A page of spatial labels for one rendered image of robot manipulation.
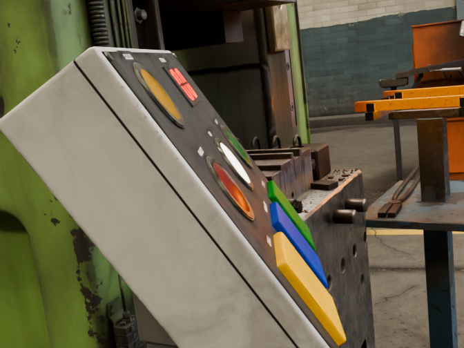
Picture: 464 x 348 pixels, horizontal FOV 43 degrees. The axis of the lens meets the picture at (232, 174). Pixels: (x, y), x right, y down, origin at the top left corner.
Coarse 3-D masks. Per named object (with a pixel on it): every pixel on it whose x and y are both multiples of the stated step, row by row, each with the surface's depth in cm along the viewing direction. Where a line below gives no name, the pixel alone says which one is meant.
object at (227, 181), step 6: (216, 168) 43; (222, 174) 43; (222, 180) 42; (228, 180) 43; (228, 186) 42; (234, 186) 44; (234, 192) 42; (240, 192) 45; (240, 198) 43; (240, 204) 42; (246, 204) 44; (246, 210) 43
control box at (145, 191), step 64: (128, 64) 40; (0, 128) 36; (64, 128) 36; (128, 128) 36; (192, 128) 46; (64, 192) 37; (128, 192) 37; (192, 192) 37; (256, 192) 55; (128, 256) 38; (192, 256) 37; (256, 256) 38; (192, 320) 38; (256, 320) 38
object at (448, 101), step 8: (440, 96) 134; (448, 96) 132; (456, 96) 130; (360, 104) 142; (376, 104) 140; (384, 104) 139; (392, 104) 138; (400, 104) 137; (408, 104) 136; (416, 104) 135; (424, 104) 134; (432, 104) 133; (440, 104) 132; (448, 104) 132; (456, 104) 131
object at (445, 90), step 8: (416, 88) 160; (424, 88) 158; (432, 88) 156; (440, 88) 155; (448, 88) 154; (456, 88) 153; (384, 96) 163; (408, 96) 160; (416, 96) 158; (424, 96) 157; (432, 96) 156
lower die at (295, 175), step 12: (252, 156) 111; (264, 156) 110; (276, 156) 109; (288, 156) 108; (300, 156) 112; (264, 168) 105; (276, 168) 104; (288, 168) 106; (300, 168) 112; (276, 180) 102; (288, 180) 106; (300, 180) 112; (312, 180) 118; (288, 192) 106; (300, 192) 112
